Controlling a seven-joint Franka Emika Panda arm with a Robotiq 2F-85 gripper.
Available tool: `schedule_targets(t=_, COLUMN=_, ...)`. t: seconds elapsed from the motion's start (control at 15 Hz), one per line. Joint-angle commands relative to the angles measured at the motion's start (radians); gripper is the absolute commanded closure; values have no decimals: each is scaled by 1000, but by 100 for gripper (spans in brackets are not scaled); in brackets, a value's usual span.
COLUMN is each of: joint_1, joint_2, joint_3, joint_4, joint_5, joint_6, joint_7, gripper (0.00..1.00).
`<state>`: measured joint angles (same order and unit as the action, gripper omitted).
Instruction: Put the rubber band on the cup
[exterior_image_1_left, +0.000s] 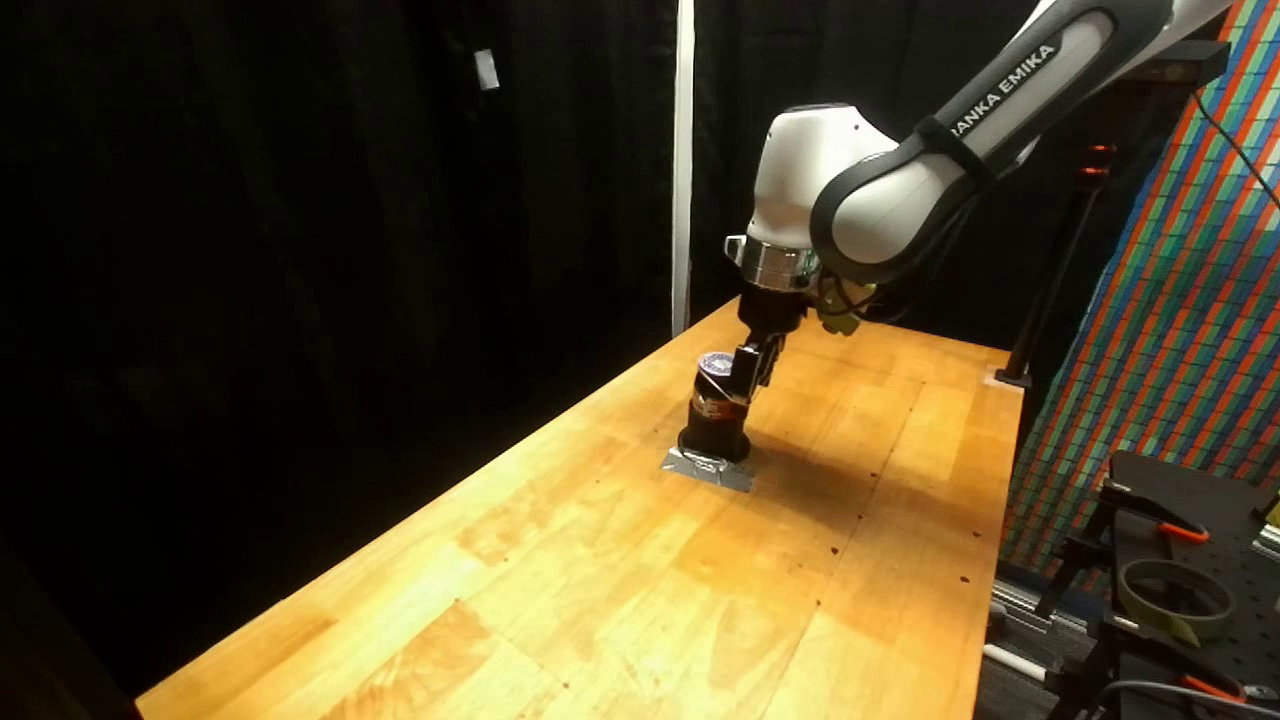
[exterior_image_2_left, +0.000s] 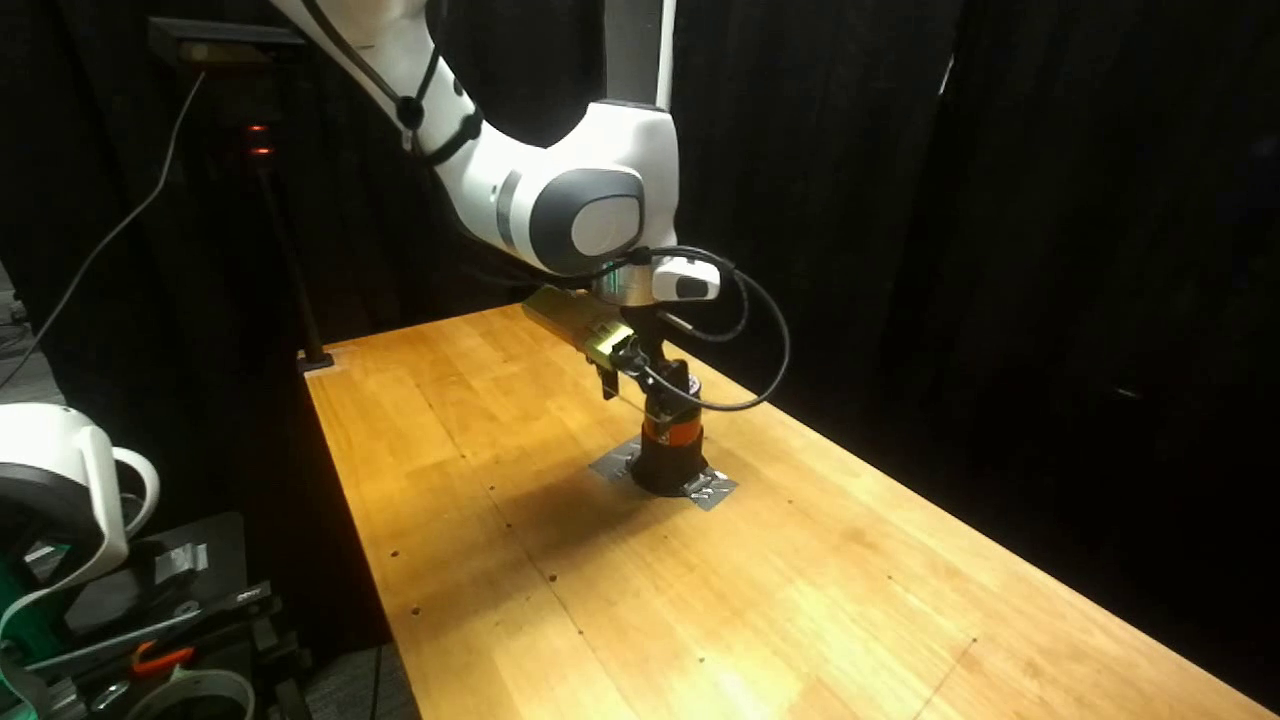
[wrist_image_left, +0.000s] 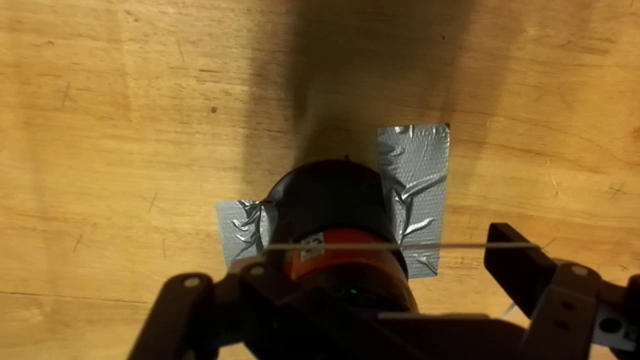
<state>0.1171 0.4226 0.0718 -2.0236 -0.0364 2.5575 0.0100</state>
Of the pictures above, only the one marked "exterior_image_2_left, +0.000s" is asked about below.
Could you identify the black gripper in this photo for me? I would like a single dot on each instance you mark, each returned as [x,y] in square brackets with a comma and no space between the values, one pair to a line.
[650,349]

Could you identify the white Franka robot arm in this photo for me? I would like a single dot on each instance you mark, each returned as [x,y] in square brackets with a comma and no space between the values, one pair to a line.
[534,172]

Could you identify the white vertical pole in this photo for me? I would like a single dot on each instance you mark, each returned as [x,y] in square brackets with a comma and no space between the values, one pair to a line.
[652,55]

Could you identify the black curtain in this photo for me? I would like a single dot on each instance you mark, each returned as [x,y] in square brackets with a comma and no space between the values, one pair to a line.
[1002,202]

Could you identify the grey tape roll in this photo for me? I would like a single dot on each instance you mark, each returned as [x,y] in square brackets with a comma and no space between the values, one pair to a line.
[202,694]

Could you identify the olive wrist camera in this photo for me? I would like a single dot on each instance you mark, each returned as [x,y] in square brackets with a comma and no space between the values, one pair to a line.
[585,322]

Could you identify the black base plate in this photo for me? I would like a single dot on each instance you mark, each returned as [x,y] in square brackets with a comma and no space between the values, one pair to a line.
[223,562]

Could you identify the camera bar atop stand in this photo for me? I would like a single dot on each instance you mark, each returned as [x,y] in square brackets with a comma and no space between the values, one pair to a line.
[227,50]

